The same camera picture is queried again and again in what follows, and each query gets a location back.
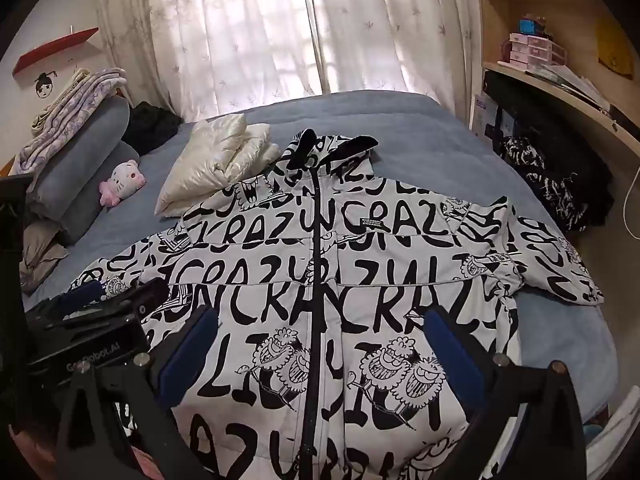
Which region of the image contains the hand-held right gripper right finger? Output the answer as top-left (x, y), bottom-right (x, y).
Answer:
top-left (422, 304), bottom-right (588, 480)

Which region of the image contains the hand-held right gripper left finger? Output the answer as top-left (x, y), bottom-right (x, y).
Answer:
top-left (55, 304), bottom-right (221, 480)

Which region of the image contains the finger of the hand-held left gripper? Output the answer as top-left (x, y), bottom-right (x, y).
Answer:
top-left (47, 280), bottom-right (111, 319)
top-left (111, 277), bottom-right (171, 322)

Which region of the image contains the black and white printed jacket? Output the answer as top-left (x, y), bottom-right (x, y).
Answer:
top-left (70, 129), bottom-right (606, 480)

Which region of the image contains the beige cloth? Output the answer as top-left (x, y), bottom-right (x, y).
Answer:
top-left (19, 217), bottom-right (68, 293)

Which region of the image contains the pink and white plush toy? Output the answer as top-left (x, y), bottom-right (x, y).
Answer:
top-left (98, 158), bottom-right (147, 207)

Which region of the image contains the cream puffer jacket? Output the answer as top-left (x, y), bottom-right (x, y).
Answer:
top-left (155, 112), bottom-right (281, 218)

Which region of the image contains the black garment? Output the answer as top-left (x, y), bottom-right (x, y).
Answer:
top-left (121, 101), bottom-right (183, 156)

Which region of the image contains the folded floral blanket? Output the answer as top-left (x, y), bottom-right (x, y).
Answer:
top-left (12, 66), bottom-right (128, 176)

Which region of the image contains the dark printed garment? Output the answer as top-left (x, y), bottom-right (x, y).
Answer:
top-left (500, 135), bottom-right (616, 233)

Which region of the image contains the blue bed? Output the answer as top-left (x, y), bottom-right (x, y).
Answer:
top-left (20, 91), bottom-right (621, 426)

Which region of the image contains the white printed box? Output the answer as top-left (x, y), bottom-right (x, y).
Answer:
top-left (470, 92), bottom-right (516, 141)

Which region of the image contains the sheer floral curtain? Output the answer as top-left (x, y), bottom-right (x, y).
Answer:
top-left (92, 0), bottom-right (481, 123)

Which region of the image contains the stack of papers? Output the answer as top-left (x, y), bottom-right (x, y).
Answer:
top-left (522, 64), bottom-right (613, 111)

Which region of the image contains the pink drawer organizer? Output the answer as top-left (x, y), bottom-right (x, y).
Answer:
top-left (507, 32), bottom-right (566, 68)

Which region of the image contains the yellow object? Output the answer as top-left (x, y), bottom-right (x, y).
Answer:
top-left (597, 15), bottom-right (636, 78)

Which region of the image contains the wooden shelf unit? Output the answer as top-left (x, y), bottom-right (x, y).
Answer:
top-left (472, 0), bottom-right (640, 241)

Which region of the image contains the black face wall sticker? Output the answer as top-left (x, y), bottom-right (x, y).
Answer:
top-left (34, 71), bottom-right (58, 98)

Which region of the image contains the white cable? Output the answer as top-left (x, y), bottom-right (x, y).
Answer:
top-left (622, 165), bottom-right (640, 241)

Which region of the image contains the red wall shelf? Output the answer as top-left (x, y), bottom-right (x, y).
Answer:
top-left (12, 26), bottom-right (100, 75)

